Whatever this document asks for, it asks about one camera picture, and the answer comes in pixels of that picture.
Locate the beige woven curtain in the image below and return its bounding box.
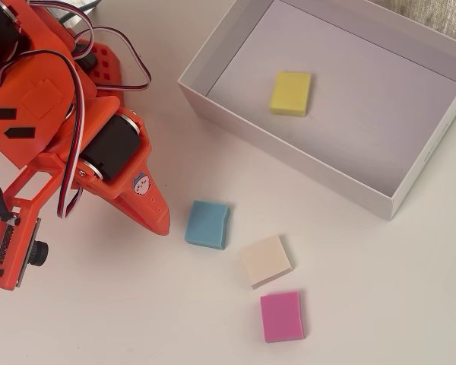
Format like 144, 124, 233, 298
393, 0, 456, 43

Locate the orange gripper black servo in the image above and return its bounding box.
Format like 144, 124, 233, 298
0, 95, 171, 292

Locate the blue foam cuboid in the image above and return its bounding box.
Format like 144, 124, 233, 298
184, 199, 231, 251

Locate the white cardboard box bin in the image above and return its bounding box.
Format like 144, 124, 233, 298
177, 0, 456, 221

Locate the pink foam cuboid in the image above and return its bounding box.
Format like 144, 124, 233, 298
259, 290, 306, 343

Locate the yellow foam cuboid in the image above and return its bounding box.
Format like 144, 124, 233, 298
269, 70, 312, 117

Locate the cream foam cuboid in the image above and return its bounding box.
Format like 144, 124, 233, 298
240, 234, 294, 290

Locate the white red black servo cable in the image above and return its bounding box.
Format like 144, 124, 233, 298
70, 25, 153, 94
26, 0, 97, 60
0, 49, 90, 220

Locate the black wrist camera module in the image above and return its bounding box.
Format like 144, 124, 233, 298
0, 215, 50, 288

